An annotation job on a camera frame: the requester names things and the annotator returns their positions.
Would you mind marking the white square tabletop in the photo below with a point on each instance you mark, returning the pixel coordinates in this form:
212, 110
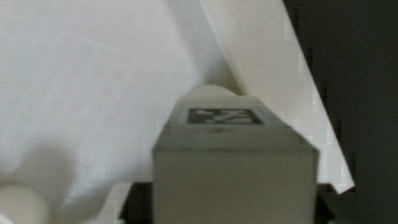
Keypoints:
102, 58

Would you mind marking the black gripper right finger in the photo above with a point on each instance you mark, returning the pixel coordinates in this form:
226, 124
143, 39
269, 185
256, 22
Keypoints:
324, 211

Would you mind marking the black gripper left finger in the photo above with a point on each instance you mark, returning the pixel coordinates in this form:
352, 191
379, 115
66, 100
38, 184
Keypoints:
137, 207

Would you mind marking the white leg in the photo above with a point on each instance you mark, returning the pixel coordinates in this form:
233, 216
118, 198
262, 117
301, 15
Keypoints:
235, 164

